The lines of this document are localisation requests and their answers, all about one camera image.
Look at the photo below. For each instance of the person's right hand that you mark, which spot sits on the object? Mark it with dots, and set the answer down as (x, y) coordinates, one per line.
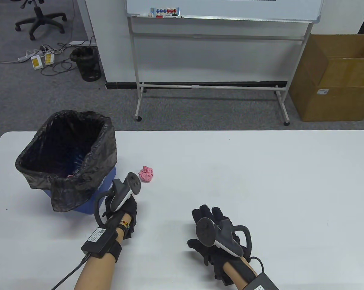
(212, 213)

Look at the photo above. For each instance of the person's left hand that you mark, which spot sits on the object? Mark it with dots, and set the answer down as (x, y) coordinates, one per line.
(126, 211)

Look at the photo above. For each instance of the blue recycling bin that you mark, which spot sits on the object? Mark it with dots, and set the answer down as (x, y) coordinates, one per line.
(104, 184)

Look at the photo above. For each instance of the pink paper ball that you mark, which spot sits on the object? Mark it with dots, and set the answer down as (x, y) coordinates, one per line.
(146, 174)

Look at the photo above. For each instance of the person's right forearm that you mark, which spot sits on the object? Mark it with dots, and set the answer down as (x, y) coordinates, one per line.
(239, 272)

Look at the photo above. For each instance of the black white motion controller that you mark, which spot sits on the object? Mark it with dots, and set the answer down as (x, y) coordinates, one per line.
(121, 193)
(221, 238)

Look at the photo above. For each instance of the black labelled sensor box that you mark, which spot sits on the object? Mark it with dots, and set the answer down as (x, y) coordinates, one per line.
(98, 240)
(262, 282)

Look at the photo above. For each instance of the black mesh wastebasket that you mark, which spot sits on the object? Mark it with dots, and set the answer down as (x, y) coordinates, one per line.
(86, 65)

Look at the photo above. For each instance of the large brown cardboard box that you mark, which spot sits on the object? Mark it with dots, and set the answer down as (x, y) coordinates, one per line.
(336, 102)

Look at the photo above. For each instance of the white yellow power adapter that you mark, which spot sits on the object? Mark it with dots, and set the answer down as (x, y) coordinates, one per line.
(49, 59)
(37, 62)

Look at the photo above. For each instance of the white power strip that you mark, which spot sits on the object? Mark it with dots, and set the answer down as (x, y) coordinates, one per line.
(26, 56)

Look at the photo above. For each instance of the box of coloured magnets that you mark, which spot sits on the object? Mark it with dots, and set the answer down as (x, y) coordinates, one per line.
(165, 11)

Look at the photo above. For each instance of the white rolling whiteboard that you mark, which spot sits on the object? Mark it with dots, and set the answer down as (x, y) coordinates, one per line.
(230, 9)

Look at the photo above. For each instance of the office chair base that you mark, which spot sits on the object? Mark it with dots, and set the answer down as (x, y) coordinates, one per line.
(37, 15)

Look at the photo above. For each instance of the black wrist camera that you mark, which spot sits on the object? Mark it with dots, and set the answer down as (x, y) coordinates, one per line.
(222, 276)

